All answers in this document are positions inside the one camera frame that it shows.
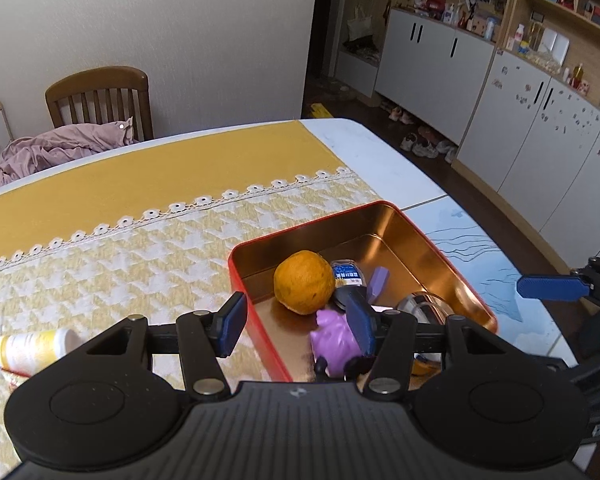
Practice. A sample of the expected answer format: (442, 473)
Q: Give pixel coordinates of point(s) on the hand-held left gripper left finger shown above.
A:
(232, 322)

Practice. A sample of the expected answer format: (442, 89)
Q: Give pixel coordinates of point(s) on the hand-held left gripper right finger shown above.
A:
(360, 322)

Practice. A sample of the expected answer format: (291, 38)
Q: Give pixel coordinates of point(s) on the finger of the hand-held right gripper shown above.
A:
(550, 287)

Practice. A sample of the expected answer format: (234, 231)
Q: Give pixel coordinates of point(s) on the purple spiky toy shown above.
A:
(332, 340)

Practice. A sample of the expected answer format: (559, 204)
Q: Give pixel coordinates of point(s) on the purple square block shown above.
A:
(378, 282)

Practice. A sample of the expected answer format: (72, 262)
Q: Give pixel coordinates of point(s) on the small blue-labelled bottle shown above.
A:
(345, 272)

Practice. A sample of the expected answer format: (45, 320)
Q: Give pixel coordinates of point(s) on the round silver tin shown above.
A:
(422, 305)

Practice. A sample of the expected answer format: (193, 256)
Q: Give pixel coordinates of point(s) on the orange fruit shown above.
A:
(302, 282)

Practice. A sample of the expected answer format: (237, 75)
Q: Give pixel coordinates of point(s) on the red square tin box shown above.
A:
(330, 227)

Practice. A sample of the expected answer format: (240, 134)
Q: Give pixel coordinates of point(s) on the white bottle yellow label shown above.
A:
(30, 347)

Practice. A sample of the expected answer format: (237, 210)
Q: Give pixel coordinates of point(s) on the white tall cabinet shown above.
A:
(540, 160)

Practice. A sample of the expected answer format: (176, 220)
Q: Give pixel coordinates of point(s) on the yellow houndstooth table mat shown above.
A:
(180, 170)

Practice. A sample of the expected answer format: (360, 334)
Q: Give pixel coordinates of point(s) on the pair of grey shoes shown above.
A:
(425, 147)

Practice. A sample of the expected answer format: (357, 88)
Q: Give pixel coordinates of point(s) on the yellow box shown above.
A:
(321, 110)

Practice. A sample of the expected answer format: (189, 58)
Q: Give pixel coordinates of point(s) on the white lower cabinet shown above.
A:
(430, 70)

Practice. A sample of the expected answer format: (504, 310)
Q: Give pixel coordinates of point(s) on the mauve cloth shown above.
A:
(55, 147)

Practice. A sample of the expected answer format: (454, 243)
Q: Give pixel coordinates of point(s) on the wooden open shelf unit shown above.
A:
(555, 20)

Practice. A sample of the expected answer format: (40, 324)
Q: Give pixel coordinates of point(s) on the wooden chair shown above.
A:
(100, 80)

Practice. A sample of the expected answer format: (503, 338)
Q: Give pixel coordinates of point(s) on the white tote bag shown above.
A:
(360, 25)

